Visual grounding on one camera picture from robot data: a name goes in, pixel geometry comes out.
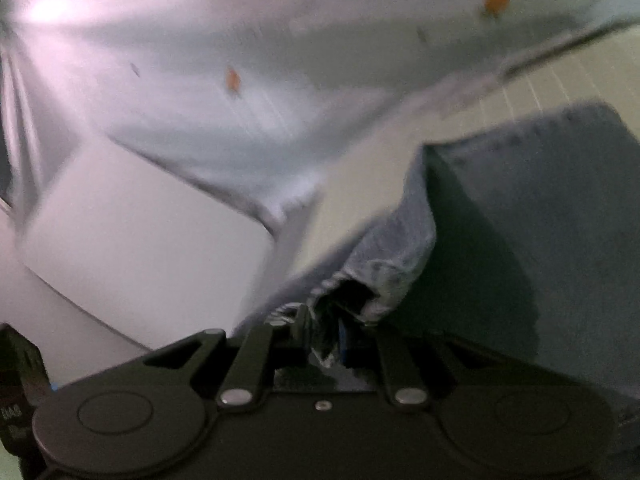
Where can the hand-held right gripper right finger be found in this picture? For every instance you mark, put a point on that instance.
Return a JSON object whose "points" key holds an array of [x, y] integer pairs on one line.
{"points": [[400, 365]]}

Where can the white printed blanket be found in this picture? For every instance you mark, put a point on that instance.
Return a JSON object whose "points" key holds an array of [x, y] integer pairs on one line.
{"points": [[225, 20]]}

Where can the blue denim jeans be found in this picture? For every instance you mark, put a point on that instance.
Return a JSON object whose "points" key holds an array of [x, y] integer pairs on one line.
{"points": [[525, 235]]}

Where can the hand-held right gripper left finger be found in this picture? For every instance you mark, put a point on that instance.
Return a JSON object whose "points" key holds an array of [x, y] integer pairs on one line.
{"points": [[252, 360]]}

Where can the white pillow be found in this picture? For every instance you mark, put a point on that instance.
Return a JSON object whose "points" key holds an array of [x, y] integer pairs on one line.
{"points": [[140, 245]]}

